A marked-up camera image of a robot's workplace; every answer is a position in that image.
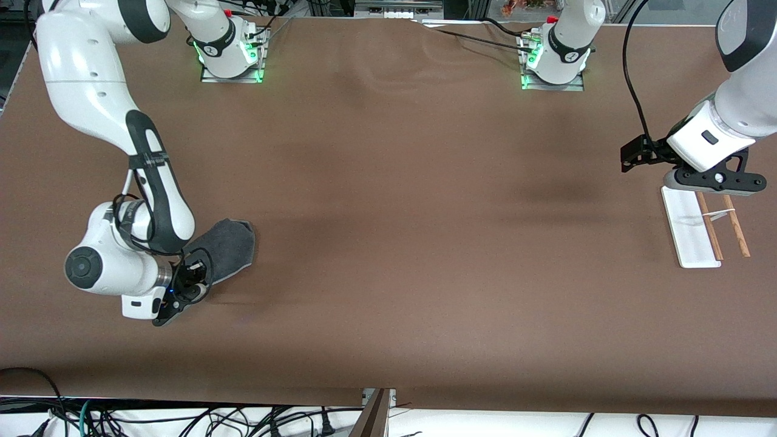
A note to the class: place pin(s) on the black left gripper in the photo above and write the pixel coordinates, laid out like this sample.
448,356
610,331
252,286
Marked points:
644,151

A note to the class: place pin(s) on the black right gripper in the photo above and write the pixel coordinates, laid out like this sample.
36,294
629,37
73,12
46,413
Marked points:
186,276

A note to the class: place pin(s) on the grey towel with pink tag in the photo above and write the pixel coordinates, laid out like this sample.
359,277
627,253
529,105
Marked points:
234,249

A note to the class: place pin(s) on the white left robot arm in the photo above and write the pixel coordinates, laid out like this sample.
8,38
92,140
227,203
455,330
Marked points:
567,42

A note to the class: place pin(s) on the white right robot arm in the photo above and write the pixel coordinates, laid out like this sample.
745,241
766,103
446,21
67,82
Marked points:
85,79

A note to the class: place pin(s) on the white rack with wooden rods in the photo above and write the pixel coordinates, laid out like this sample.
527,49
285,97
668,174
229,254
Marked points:
689,237

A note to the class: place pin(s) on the black power plug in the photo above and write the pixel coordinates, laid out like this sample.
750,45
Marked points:
326,425

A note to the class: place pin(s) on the brown table cover sheet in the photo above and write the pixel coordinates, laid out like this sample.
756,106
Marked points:
388,212

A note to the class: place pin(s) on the white power strip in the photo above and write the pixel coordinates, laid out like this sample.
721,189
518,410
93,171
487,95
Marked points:
397,11

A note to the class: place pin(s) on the grey table support post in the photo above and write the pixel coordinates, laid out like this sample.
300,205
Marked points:
371,419

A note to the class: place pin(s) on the white table edge bracket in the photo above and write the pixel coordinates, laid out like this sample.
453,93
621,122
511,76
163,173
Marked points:
393,397

